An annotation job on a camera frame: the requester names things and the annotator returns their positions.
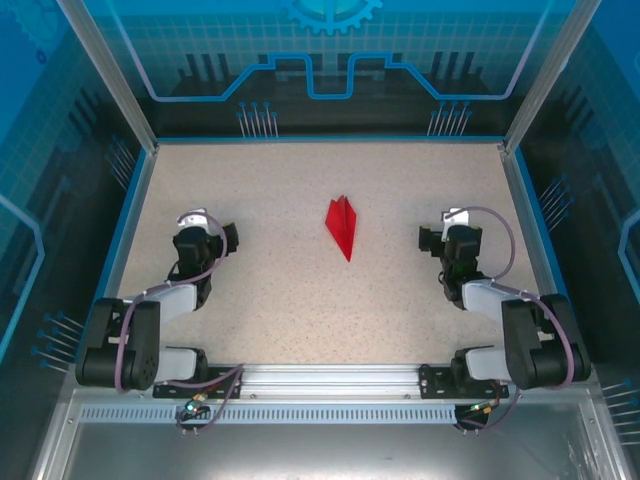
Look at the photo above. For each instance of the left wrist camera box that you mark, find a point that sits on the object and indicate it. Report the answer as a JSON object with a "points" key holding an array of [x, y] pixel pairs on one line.
{"points": [[195, 220]]}

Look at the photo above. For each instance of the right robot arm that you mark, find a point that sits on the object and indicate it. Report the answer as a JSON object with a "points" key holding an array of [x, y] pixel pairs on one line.
{"points": [[525, 350]]}

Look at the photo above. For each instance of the aluminium extrusion rail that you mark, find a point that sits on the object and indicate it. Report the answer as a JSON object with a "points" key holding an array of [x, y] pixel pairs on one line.
{"points": [[330, 380]]}

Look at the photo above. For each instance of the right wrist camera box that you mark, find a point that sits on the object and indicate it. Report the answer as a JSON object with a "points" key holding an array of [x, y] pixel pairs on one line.
{"points": [[457, 217]]}

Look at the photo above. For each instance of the aluminium frame post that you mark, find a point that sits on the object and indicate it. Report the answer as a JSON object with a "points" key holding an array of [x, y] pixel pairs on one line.
{"points": [[111, 75], [550, 75]]}

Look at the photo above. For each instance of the red square paper sheet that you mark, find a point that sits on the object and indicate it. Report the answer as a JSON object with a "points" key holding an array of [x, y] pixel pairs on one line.
{"points": [[342, 225]]}

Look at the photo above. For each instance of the steel sheet tray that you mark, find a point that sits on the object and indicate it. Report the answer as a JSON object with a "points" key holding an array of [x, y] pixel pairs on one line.
{"points": [[320, 455]]}

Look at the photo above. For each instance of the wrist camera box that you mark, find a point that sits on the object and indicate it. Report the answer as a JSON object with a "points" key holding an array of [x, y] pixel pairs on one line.
{"points": [[457, 217], [195, 220]]}

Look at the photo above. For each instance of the blue edged side rail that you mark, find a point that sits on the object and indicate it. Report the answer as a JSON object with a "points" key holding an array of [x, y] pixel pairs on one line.
{"points": [[124, 250], [540, 250]]}

